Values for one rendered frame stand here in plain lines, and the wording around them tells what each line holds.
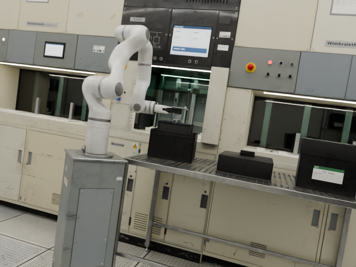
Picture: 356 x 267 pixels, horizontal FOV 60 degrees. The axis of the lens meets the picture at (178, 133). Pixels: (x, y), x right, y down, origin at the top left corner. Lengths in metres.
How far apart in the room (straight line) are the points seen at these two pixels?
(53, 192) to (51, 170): 0.19
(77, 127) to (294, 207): 1.74
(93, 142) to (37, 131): 1.25
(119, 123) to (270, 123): 1.20
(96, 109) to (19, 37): 1.56
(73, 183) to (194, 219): 1.03
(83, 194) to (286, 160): 1.30
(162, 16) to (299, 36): 0.97
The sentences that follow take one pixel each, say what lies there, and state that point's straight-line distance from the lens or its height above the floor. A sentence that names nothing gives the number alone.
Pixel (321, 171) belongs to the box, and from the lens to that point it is 1.70.
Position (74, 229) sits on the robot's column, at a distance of 1.69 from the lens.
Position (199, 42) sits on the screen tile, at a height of 1.57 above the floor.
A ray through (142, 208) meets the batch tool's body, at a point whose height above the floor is 0.29.
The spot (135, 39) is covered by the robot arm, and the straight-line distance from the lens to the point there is 1.81.
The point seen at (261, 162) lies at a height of 0.86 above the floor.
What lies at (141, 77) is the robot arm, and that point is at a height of 1.24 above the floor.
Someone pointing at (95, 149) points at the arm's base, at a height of 0.80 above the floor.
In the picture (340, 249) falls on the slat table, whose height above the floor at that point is 0.36.
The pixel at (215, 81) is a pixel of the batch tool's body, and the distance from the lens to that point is 2.17.
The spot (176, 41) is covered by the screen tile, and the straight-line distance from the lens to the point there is 2.35.
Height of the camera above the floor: 1.03
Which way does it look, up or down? 3 degrees down
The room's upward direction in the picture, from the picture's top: 8 degrees clockwise
